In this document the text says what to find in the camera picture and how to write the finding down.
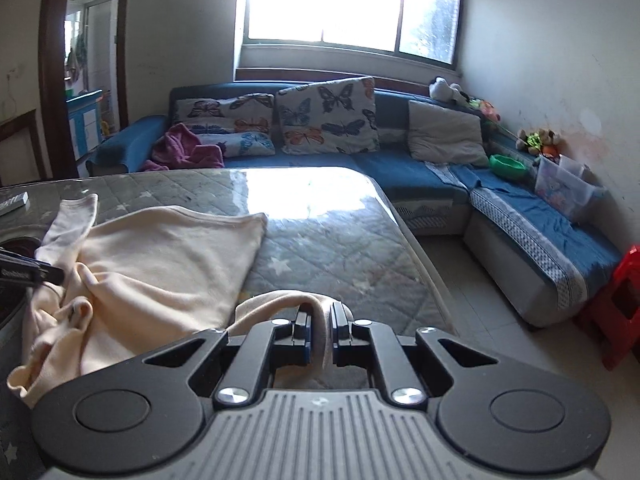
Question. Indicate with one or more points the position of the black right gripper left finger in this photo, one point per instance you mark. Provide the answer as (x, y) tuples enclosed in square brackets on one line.
[(149, 415)]

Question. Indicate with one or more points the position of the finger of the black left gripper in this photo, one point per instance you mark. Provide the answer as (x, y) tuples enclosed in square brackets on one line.
[(29, 272)]

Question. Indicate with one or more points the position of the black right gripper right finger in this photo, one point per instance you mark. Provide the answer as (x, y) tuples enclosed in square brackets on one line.
[(494, 411)]

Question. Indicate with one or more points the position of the cream beige sweater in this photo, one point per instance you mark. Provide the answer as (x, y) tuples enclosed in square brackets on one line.
[(144, 280)]

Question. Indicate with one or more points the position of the grey remote control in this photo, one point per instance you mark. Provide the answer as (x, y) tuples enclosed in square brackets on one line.
[(14, 203)]

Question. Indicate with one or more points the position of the red plastic stool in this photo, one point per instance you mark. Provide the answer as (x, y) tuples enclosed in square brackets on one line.
[(613, 314)]

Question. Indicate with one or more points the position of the dark wooden chair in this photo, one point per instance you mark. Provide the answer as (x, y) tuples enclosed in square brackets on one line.
[(21, 155)]

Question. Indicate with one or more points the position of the blue white cabinet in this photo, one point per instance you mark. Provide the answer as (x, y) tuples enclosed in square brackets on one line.
[(84, 117)]

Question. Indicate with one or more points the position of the magenta cloth on sofa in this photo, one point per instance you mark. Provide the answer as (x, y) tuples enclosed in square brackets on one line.
[(180, 148)]

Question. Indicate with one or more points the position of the clear plastic storage box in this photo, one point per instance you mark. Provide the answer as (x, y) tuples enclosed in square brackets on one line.
[(574, 197)]

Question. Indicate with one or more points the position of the green plastic bowl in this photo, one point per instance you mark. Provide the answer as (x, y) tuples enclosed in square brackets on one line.
[(507, 167)]

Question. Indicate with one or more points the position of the blue corner sofa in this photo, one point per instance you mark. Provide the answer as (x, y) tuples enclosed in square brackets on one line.
[(547, 266)]

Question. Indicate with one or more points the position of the butterfly pillow left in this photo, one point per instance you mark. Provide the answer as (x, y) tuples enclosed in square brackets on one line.
[(240, 126)]

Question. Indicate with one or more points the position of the butterfly pillow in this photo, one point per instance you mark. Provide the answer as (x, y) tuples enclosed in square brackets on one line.
[(240, 126), (329, 117)]

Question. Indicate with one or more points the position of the colourful plush toy pile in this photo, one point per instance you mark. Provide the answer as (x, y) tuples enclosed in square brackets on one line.
[(542, 142)]

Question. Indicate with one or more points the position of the grey plain pillow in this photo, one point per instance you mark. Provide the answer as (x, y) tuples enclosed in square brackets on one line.
[(442, 136)]

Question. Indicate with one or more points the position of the pink green plush toy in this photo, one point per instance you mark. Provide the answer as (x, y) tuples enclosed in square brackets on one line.
[(486, 108)]

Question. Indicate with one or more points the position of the black white plush toy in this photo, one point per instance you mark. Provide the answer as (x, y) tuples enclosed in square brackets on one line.
[(442, 91)]

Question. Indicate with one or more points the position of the butterfly pillow right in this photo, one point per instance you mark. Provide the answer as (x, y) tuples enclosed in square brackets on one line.
[(329, 117)]

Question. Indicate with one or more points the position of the window with frame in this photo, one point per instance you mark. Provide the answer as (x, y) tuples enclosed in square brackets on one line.
[(425, 29)]

